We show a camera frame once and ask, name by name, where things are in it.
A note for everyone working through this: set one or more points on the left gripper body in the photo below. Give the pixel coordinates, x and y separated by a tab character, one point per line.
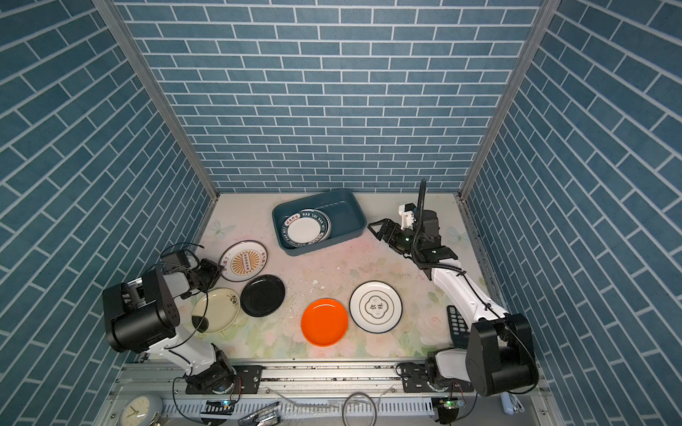
203	275

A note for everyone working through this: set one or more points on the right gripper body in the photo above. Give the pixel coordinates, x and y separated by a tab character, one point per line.
406	241

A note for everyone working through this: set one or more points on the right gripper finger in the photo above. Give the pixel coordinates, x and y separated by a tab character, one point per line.
383	234
381	222

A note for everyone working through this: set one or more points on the cream plate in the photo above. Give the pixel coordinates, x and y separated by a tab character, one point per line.
216	311

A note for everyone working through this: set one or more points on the white plate orange sunburst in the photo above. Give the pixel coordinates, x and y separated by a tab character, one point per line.
243	261

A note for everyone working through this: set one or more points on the white plate quatrefoil pattern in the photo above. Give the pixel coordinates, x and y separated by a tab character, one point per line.
375	307

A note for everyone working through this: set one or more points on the Hao Wei green plate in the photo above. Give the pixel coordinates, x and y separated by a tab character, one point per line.
306	227

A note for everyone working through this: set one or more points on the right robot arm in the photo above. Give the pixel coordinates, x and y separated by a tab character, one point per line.
500	354

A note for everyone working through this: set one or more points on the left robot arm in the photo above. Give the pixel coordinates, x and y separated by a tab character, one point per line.
142	316

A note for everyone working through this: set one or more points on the teal plastic bin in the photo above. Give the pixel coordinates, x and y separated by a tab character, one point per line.
338	213

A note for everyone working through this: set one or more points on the black plate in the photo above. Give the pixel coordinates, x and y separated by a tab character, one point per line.
263	296

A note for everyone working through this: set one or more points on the black calculator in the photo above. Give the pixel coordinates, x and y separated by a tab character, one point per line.
459	332

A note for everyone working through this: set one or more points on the white analog clock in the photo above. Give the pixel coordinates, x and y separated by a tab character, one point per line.
146	409

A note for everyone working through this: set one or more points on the small blue white object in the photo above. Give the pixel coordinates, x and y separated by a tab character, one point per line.
511	404

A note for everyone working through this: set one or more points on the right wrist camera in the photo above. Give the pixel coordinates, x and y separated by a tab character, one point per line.
408	216

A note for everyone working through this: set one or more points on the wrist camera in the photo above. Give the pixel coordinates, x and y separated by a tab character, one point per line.
408	216
173	259

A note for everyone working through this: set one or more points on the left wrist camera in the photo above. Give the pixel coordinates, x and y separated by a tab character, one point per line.
173	259

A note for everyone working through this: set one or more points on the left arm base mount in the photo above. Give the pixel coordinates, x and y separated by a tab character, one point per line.
219	381

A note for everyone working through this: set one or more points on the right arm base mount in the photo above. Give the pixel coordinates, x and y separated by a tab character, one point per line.
417	378

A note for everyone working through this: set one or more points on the aluminium rail frame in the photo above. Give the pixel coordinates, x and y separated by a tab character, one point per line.
322	392

